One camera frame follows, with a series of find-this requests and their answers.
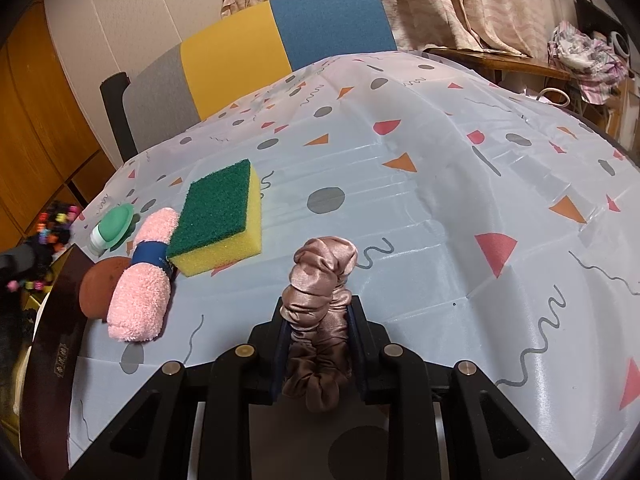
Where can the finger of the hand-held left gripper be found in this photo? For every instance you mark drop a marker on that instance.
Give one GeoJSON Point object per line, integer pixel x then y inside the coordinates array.
{"type": "Point", "coordinates": [15, 260]}

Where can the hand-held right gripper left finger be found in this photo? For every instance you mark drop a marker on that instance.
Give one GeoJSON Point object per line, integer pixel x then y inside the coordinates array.
{"type": "Point", "coordinates": [279, 355]}

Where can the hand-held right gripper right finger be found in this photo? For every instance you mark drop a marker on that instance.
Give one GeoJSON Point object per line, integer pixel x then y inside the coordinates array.
{"type": "Point", "coordinates": [358, 355]}

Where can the black braided hairpiece with beads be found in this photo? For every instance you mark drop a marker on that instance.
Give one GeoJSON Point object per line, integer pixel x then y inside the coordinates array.
{"type": "Point", "coordinates": [50, 225]}

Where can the pink satin scrunchie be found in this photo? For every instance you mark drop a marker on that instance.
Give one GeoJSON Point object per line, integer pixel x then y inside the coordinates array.
{"type": "Point", "coordinates": [320, 280]}

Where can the brown round puff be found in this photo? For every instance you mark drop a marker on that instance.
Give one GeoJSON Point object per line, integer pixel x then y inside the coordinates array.
{"type": "Point", "coordinates": [100, 285]}

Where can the gold metal tin tray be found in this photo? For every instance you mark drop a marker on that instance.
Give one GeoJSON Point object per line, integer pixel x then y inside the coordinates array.
{"type": "Point", "coordinates": [55, 340]}

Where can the green silicone travel bottle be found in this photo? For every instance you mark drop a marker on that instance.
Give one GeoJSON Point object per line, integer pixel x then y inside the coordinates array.
{"type": "Point", "coordinates": [117, 222]}

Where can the pink towel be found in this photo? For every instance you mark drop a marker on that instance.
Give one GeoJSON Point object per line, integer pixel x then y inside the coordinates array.
{"type": "Point", "coordinates": [137, 300]}

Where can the green and yellow sponge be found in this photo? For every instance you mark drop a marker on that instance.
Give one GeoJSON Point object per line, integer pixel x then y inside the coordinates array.
{"type": "Point", "coordinates": [215, 210]}

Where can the wooden wardrobe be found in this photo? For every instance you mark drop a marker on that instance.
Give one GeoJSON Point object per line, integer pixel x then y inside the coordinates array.
{"type": "Point", "coordinates": [40, 110]}

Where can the wooden side table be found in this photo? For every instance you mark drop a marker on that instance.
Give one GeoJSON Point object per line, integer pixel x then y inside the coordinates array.
{"type": "Point", "coordinates": [500, 62]}

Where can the grey yellow blue chair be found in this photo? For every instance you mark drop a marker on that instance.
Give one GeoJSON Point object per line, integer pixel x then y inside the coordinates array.
{"type": "Point", "coordinates": [325, 25]}

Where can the pink patterned curtain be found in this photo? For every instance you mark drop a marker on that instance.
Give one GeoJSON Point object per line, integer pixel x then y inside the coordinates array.
{"type": "Point", "coordinates": [450, 0]}

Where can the pile of patterned clothes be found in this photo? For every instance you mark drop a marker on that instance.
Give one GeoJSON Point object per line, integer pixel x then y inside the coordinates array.
{"type": "Point", "coordinates": [585, 60]}

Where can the white round fan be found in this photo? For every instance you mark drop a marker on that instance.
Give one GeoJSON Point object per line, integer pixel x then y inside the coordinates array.
{"type": "Point", "coordinates": [622, 42]}

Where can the black monitor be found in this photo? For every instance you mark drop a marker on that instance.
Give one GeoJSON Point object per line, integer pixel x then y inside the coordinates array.
{"type": "Point", "coordinates": [595, 15]}

